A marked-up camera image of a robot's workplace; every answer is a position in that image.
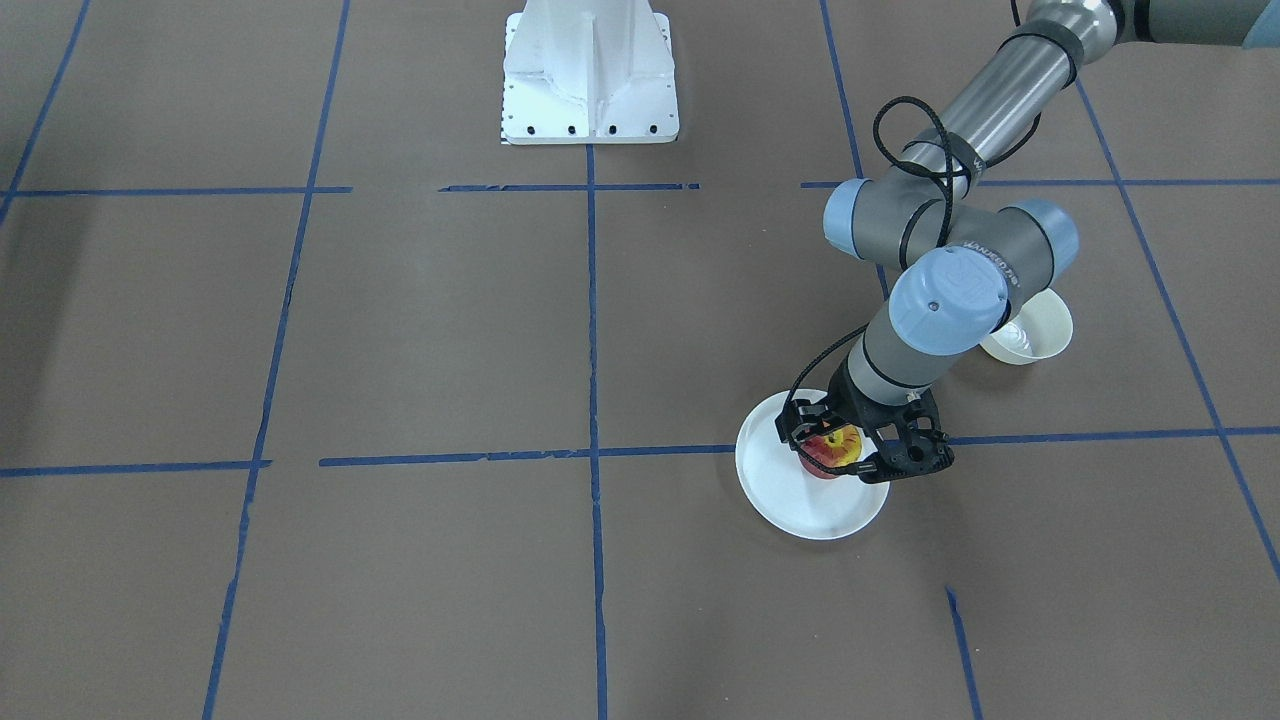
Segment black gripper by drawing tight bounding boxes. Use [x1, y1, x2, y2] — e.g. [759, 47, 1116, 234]
[776, 360, 913, 484]

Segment red yellow apple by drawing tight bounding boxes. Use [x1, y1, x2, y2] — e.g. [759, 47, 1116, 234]
[800, 427, 863, 480]

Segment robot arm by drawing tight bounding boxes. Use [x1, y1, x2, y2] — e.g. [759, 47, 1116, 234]
[774, 1, 1277, 484]

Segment white plate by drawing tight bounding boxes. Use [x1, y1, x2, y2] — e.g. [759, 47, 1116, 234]
[733, 391, 890, 541]

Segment white bowl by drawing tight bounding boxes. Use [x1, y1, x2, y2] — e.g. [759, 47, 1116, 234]
[979, 290, 1074, 366]

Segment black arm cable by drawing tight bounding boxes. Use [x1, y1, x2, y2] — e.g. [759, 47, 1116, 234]
[788, 96, 1046, 427]

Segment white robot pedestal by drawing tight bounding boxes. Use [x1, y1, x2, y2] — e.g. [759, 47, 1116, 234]
[500, 1, 681, 146]

